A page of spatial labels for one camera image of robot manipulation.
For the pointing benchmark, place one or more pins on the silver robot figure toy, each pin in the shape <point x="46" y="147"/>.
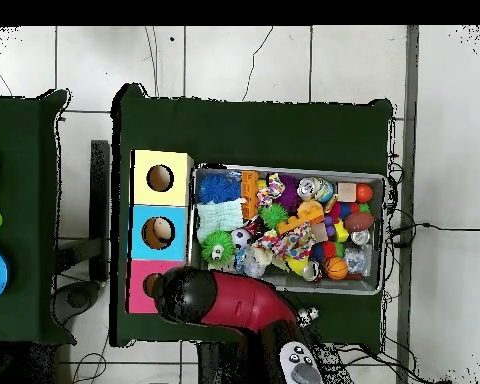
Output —
<point x="308" y="315"/>

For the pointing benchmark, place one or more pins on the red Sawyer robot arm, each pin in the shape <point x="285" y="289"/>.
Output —
<point x="240" y="300"/>

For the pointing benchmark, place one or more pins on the wooden box with three holes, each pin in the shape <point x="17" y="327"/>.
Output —
<point x="176" y="196"/>

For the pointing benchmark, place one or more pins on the shallow clear mesh bin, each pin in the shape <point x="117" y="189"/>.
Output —
<point x="379" y="208"/>

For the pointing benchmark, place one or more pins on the light blue knitted cloth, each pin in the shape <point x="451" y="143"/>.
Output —
<point x="220" y="216"/>

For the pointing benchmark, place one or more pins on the small soccer ball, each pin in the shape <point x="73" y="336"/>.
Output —
<point x="242" y="238"/>

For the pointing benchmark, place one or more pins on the blue spiky rubber ball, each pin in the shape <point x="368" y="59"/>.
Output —
<point x="218" y="188"/>

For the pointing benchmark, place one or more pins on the green fuzzy ball with eye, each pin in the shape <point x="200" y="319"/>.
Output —
<point x="218" y="250"/>

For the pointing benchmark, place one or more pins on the purple spiky ball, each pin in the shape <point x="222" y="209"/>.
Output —
<point x="290" y="194"/>

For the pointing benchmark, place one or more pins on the colourful drink can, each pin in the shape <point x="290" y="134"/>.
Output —
<point x="314" y="188"/>

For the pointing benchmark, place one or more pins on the plain wooden cube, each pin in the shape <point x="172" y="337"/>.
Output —
<point x="346" y="192"/>

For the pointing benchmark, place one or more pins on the small orange basketball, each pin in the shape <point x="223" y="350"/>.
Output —
<point x="336" y="268"/>

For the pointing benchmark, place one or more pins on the brown rubber ball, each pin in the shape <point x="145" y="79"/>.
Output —
<point x="359" y="222"/>

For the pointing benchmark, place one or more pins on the red-orange ball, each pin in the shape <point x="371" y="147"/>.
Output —
<point x="364" y="192"/>

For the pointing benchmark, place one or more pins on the black upright panel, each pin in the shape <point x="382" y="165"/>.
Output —
<point x="100" y="200"/>

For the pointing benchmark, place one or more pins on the grey floor stand base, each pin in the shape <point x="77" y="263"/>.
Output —
<point x="78" y="298"/>

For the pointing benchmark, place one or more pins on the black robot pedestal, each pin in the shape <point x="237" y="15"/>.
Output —
<point x="220" y="368"/>

